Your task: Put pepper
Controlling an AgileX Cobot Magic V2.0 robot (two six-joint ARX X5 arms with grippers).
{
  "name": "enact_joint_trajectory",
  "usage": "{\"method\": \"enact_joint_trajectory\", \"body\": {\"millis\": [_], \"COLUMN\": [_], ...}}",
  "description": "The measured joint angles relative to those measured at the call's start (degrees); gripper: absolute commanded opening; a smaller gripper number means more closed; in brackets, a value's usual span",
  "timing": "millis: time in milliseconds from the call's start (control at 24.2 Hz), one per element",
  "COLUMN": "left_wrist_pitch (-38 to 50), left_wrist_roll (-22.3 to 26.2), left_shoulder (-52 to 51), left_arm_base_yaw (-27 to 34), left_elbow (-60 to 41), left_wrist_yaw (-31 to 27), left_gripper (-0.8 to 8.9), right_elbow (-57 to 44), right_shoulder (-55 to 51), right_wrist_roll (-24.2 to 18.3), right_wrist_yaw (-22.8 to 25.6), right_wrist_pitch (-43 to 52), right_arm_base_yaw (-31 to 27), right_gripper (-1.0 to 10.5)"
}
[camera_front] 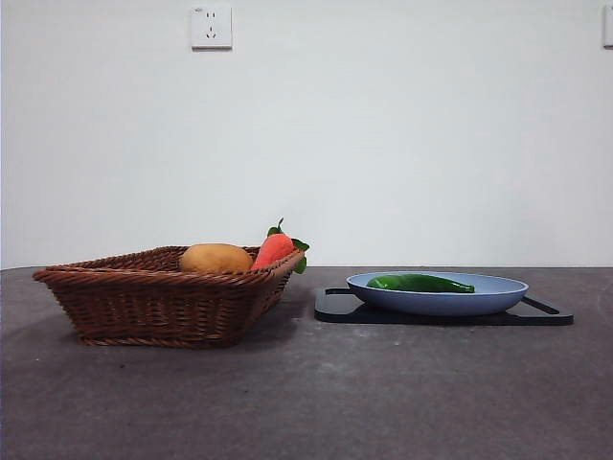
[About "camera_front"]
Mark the green pepper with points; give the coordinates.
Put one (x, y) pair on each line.
(416, 283)

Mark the blue round plate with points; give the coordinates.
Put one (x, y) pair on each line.
(431, 302)

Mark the brown wicker basket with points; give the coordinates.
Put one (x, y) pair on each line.
(153, 306)

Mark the orange carrot with green leaves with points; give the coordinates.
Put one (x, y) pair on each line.
(273, 249)

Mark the black flat tray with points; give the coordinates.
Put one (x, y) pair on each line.
(335, 314)

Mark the yellow-brown potato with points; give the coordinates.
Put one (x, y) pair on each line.
(215, 257)

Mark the white wall socket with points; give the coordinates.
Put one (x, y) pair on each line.
(211, 27)

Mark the white wall plate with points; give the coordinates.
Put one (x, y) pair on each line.
(608, 26)

